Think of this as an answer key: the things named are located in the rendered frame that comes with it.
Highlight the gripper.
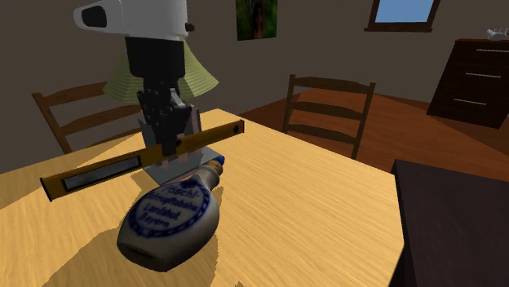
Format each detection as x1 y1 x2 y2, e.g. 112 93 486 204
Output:
125 36 193 158

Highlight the yellow spirit level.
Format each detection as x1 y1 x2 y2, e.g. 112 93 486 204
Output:
39 118 246 202

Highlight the green pleated lamp shade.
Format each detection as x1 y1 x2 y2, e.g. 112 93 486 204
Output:
102 39 219 105

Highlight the grey holder with pink rods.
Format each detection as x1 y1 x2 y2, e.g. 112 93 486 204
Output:
136 102 222 186

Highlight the brown wooden ladder-back chair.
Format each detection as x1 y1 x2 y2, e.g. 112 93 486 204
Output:
281 73 377 161
31 81 144 155

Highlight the grey ceramic flask blue print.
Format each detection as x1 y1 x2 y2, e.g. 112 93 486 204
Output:
116 155 226 274

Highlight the wooden table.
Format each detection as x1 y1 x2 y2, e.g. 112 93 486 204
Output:
0 108 405 287

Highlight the dark brown chest of drawers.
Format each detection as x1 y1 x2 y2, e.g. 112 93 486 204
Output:
426 27 509 130

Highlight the green wall picture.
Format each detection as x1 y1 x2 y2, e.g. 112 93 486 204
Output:
235 0 278 42

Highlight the window with brown frame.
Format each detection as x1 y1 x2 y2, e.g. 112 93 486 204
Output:
363 0 441 33

